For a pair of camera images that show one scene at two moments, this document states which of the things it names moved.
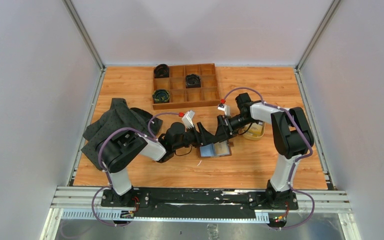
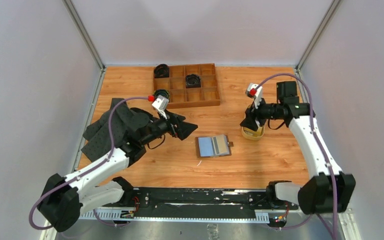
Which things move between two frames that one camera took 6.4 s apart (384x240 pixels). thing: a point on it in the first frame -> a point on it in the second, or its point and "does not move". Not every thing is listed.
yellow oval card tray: (256, 132) does not move
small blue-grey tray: (215, 150) does not move
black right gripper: (224, 130) -> (248, 122)
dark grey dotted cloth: (119, 116) does not move
